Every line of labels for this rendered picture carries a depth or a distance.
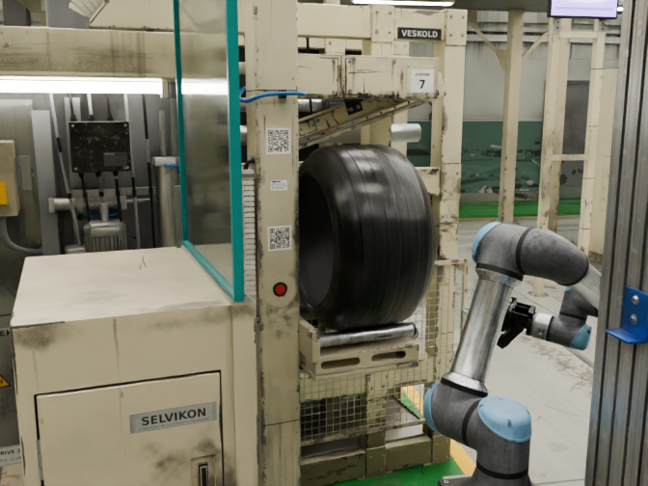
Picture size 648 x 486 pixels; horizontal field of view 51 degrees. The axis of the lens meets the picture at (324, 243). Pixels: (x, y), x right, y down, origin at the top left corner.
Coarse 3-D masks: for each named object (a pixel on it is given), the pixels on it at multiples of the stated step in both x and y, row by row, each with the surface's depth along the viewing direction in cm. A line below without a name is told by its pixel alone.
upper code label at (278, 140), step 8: (272, 128) 198; (280, 128) 199; (288, 128) 200; (272, 136) 199; (280, 136) 200; (288, 136) 201; (272, 144) 199; (280, 144) 200; (288, 144) 201; (272, 152) 200; (280, 152) 200; (288, 152) 201
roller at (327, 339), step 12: (396, 324) 219; (408, 324) 219; (324, 336) 209; (336, 336) 210; (348, 336) 211; (360, 336) 213; (372, 336) 214; (384, 336) 216; (396, 336) 217; (408, 336) 220
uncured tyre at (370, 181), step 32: (320, 160) 208; (352, 160) 202; (384, 160) 206; (320, 192) 244; (352, 192) 195; (384, 192) 197; (416, 192) 201; (320, 224) 249; (352, 224) 193; (384, 224) 194; (416, 224) 198; (320, 256) 248; (352, 256) 194; (384, 256) 195; (416, 256) 199; (320, 288) 242; (352, 288) 197; (384, 288) 199; (416, 288) 203; (320, 320) 217; (352, 320) 206; (384, 320) 212
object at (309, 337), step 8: (304, 320) 214; (304, 328) 209; (312, 328) 207; (304, 336) 209; (312, 336) 203; (304, 344) 210; (312, 344) 203; (304, 352) 210; (312, 352) 204; (312, 360) 204
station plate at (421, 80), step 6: (414, 72) 240; (420, 72) 241; (426, 72) 241; (432, 72) 242; (414, 78) 240; (420, 78) 241; (426, 78) 242; (432, 78) 243; (414, 84) 240; (420, 84) 241; (426, 84) 242; (432, 84) 243; (414, 90) 241; (420, 90) 242; (426, 90) 243; (432, 90) 243
